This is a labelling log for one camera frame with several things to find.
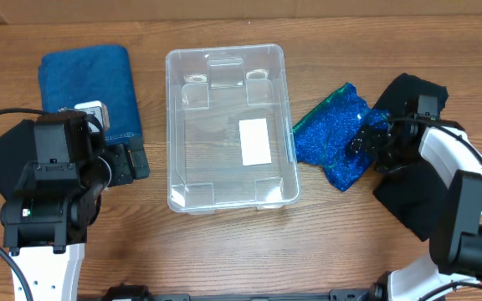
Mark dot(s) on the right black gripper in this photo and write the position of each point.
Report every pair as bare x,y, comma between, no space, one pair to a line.
371,136

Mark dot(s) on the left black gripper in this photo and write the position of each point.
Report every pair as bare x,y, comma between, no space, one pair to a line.
124,171

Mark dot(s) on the black cloth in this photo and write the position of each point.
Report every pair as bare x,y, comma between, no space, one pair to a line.
415,196
17,148
404,88

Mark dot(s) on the blue sequin glitter garment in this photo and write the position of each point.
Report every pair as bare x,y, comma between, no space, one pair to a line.
323,137

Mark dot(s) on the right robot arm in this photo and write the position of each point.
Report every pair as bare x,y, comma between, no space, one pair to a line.
455,248

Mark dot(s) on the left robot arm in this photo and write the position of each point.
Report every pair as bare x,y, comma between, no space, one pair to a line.
57,197

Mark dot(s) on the folded blue denim jeans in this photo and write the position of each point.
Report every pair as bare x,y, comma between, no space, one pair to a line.
102,73

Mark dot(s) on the clear plastic storage bin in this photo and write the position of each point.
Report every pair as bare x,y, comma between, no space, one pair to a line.
209,90

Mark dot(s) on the white label in bin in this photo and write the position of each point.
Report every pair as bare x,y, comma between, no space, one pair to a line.
254,140

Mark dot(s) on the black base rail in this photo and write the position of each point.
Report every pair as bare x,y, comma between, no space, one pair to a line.
142,293

